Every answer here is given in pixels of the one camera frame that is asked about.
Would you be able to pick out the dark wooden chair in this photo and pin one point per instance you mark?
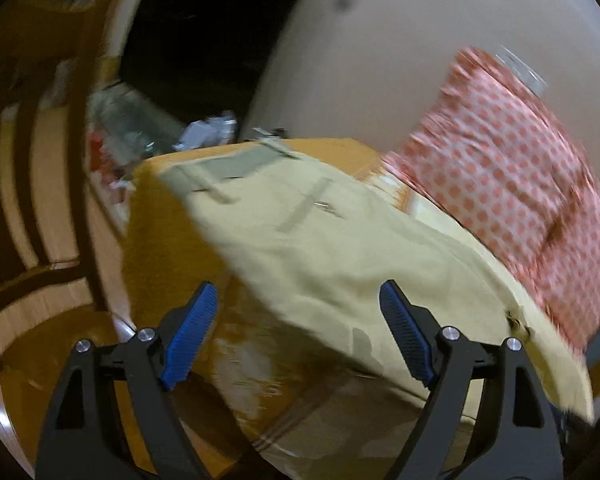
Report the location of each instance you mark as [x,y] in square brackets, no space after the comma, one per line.
[35,37]

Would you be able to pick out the white wall socket plate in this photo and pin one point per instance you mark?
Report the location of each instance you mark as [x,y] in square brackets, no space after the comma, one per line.
[524,72]

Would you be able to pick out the clutter pile beside bed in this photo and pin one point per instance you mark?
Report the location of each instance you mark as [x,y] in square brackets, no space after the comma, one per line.
[125,128]

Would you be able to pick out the yellow patterned bed sheet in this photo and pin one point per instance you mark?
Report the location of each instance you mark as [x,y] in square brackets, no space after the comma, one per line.
[323,444]

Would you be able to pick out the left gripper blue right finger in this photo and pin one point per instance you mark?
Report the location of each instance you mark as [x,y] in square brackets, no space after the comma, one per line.
[515,434]

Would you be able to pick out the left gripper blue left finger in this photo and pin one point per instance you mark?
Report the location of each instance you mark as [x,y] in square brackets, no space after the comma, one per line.
[83,435]

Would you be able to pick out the dark television screen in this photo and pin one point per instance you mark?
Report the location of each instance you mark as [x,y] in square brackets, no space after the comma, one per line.
[198,58]

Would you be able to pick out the left polka dot pillow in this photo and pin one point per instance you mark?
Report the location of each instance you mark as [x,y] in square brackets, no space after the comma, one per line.
[496,159]

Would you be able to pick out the khaki beige pants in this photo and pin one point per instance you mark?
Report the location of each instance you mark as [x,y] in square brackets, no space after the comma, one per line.
[299,250]

